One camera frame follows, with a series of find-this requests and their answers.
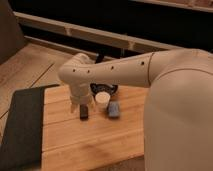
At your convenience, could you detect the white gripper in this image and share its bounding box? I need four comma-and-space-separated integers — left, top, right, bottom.
70, 94, 95, 113

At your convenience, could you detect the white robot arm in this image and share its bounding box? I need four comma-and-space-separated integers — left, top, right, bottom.
59, 48, 213, 171

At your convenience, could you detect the dark ceramic bowl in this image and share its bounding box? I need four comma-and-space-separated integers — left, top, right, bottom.
90, 83, 118, 95

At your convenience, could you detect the black remote control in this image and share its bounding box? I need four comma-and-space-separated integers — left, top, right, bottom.
80, 105, 89, 120

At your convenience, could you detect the white paper cup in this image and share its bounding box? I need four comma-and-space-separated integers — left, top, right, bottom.
95, 92, 110, 111

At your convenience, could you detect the dark grey cloth mat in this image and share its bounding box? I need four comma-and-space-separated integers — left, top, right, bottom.
0, 84, 56, 171

